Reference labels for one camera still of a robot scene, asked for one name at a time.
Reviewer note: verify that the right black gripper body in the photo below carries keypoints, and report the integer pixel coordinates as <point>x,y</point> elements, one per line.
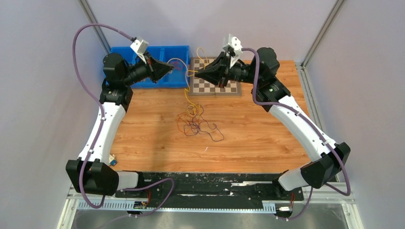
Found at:
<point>222,73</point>

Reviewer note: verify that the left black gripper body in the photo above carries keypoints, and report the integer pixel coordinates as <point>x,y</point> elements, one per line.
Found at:
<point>151,69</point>

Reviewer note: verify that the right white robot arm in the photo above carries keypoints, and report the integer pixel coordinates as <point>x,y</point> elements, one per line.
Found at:
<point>327,158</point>

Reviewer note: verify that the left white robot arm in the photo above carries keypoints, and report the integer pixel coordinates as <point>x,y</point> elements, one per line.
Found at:
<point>90,173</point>

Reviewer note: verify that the blue three-compartment bin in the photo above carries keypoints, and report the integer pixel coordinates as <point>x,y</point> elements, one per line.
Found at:
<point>133,72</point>

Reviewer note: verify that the white toy car blue wheels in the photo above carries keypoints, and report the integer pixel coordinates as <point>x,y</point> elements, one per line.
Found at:
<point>112,160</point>

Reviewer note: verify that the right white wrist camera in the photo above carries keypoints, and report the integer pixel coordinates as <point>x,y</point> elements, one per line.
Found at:
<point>233,49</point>

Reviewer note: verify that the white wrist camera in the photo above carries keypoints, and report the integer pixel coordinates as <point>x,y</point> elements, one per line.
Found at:
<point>233,49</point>
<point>139,46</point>

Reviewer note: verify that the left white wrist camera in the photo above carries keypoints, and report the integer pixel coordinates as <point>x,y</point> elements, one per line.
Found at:
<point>139,46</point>

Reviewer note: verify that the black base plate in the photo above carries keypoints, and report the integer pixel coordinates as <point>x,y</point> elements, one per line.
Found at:
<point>210,190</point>

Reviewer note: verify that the white slotted cable duct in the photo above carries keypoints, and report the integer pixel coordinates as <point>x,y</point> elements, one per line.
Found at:
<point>267,208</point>

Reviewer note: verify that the aluminium frame rail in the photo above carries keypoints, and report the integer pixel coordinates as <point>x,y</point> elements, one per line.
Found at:
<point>284,210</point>

